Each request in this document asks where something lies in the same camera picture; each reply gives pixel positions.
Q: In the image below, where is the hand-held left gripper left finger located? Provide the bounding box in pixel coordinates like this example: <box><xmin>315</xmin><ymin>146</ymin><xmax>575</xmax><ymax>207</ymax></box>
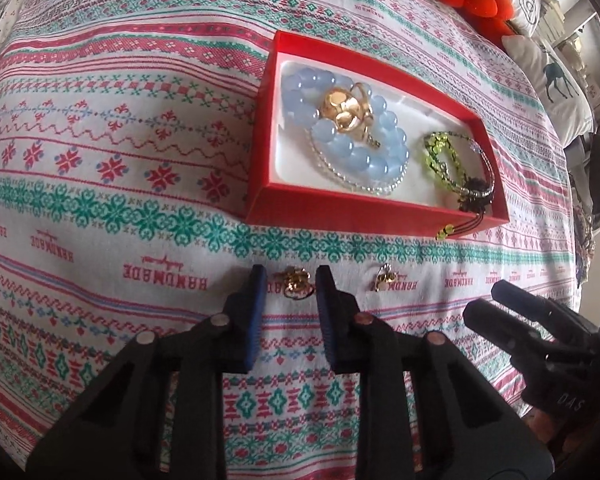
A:
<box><xmin>26</xmin><ymin>264</ymin><xmax>268</xmax><ymax>480</ymax></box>

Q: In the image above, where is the patterned knit-print blanket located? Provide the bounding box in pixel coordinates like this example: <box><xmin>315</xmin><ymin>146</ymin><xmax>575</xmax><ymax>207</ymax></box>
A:
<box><xmin>0</xmin><ymin>0</ymin><xmax>581</xmax><ymax>461</ymax></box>

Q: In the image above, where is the gold ring with pale stone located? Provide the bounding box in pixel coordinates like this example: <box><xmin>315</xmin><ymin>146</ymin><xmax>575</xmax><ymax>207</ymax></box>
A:
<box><xmin>371</xmin><ymin>262</ymin><xmax>401</xmax><ymax>293</ymax></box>

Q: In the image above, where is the blue bead bracelet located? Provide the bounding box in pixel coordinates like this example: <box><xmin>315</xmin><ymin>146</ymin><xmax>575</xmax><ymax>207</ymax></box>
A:
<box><xmin>280</xmin><ymin>67</ymin><xmax>411</xmax><ymax>181</ymax></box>

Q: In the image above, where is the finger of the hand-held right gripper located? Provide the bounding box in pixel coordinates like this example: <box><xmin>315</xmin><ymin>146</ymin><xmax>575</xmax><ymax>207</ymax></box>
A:
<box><xmin>462</xmin><ymin>300</ymin><xmax>556</xmax><ymax>363</ymax></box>
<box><xmin>491</xmin><ymin>280</ymin><xmax>597</xmax><ymax>343</ymax></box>

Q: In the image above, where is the clear crystal bead bracelet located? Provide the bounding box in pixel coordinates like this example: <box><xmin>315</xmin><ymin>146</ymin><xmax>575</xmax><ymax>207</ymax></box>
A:
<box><xmin>307</xmin><ymin>127</ymin><xmax>408</xmax><ymax>196</ymax></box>

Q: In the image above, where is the red cardboard box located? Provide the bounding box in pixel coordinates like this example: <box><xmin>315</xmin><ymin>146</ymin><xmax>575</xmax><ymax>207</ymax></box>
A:
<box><xmin>244</xmin><ymin>30</ymin><xmax>510</xmax><ymax>238</ymax></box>

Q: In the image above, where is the green bead bracelet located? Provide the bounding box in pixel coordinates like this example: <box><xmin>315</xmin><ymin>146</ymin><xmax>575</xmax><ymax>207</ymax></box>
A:
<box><xmin>421</xmin><ymin>131</ymin><xmax>471</xmax><ymax>196</ymax></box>
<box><xmin>436</xmin><ymin>132</ymin><xmax>498</xmax><ymax>241</ymax></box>

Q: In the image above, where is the white pillow with deer print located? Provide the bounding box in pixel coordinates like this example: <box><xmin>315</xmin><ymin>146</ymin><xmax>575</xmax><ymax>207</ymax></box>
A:
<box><xmin>500</xmin><ymin>35</ymin><xmax>596</xmax><ymax>133</ymax></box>

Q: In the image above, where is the light wooden slatted frame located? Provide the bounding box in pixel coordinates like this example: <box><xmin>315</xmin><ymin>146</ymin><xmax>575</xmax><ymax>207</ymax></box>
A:
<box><xmin>540</xmin><ymin>0</ymin><xmax>568</xmax><ymax>41</ymax></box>

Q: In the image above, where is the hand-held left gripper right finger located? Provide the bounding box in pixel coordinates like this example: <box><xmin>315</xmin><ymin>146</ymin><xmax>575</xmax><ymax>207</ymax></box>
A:
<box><xmin>315</xmin><ymin>265</ymin><xmax>556</xmax><ymax>480</ymax></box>

